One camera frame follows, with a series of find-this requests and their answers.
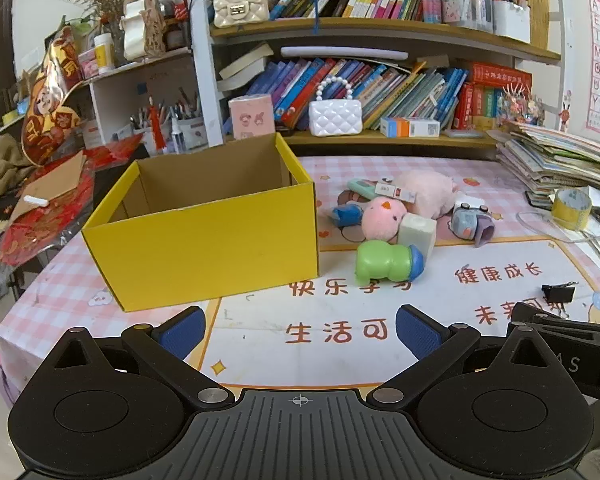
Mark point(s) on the white quilted handbag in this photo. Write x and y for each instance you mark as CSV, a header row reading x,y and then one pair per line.
x,y
335,120

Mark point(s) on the cardboard piece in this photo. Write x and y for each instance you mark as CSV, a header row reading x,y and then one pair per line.
x,y
55,180

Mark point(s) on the grey purple toy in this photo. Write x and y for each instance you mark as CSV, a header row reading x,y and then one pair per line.
x,y
467,222

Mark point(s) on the white charger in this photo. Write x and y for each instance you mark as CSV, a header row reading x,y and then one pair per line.
x,y
416,235

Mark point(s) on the red thick dictionary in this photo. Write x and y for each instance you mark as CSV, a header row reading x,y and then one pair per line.
x,y
462,107

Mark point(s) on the white jar yellow label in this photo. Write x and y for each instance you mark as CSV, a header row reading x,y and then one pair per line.
x,y
104,55

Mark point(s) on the green spine dictionary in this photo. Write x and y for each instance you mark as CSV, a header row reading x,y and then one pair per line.
x,y
491,107

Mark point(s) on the grey flat case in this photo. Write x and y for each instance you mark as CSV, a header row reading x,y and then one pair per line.
x,y
462,134

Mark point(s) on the green plastic toy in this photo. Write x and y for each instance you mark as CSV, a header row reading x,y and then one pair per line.
x,y
385,262

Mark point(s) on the white marker box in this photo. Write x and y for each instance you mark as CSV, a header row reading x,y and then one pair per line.
x,y
511,22

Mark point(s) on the printed pink table mat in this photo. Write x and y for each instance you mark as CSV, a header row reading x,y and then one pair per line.
x,y
505,255

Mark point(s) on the blue plastic toy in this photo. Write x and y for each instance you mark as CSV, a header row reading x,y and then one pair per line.
x,y
347,215

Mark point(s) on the small white red box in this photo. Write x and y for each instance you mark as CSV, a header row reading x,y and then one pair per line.
x,y
392,191

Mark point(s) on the red gold foil decoration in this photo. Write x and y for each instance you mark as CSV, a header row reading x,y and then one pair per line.
x,y
45,110

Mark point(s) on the pink plush pig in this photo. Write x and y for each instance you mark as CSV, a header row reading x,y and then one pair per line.
x,y
427,190

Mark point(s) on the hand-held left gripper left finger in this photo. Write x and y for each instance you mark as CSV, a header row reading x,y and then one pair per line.
x,y
185,332

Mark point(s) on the deer wall sticker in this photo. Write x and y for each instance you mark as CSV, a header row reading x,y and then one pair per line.
x,y
564,112

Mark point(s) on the pink chick plush toy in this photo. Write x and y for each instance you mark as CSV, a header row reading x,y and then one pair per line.
x,y
380,220

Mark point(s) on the orange blue white box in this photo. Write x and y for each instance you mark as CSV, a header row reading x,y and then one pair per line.
x,y
410,127

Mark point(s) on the brown cloth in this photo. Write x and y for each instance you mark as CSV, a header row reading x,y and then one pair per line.
x,y
0,170

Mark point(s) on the row of blue spine books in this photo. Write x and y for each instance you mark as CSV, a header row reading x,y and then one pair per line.
x,y
390,90

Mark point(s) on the small white stick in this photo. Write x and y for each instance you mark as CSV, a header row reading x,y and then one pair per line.
x,y
35,200

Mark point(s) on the white pen cup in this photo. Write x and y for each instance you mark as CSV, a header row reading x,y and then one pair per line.
x,y
190,135

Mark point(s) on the black binder clip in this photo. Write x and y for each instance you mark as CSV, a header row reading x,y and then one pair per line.
x,y
555,291

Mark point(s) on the red printed bags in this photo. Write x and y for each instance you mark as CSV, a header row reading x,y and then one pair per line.
x,y
45,235

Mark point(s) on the red tassel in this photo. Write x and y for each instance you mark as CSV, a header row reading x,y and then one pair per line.
x,y
156,125

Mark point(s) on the pink pen holder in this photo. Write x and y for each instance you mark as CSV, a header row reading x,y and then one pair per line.
x,y
250,117

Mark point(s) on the yellow tape roll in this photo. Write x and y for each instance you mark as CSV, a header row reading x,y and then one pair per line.
x,y
560,210

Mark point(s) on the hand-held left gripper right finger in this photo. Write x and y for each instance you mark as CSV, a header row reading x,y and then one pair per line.
x,y
420,332

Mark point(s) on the white rolled paper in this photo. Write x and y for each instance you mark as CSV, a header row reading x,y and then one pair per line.
x,y
345,53

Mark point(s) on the thick lying book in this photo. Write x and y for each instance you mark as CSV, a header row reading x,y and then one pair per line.
x,y
247,60
240,84

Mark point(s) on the red boxed dictionary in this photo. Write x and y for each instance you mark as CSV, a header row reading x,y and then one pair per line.
x,y
500,76

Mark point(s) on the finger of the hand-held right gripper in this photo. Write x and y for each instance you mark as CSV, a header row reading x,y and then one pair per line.
x,y
570,321
580,336

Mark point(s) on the yellow cardboard box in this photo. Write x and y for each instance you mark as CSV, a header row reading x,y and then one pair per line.
x,y
205,245

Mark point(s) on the wooden bookshelf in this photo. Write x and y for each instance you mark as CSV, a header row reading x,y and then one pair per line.
x,y
380,30

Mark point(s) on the white ribbon roll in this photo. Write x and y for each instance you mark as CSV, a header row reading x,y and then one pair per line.
x,y
132,30

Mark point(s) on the wooden cutout decoration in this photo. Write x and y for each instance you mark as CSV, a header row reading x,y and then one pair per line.
x,y
154,27

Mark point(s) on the stack of notebooks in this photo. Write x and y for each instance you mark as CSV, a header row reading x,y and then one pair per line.
x,y
555,160

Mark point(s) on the white shelf unit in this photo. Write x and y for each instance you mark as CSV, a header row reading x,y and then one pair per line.
x,y
130,90

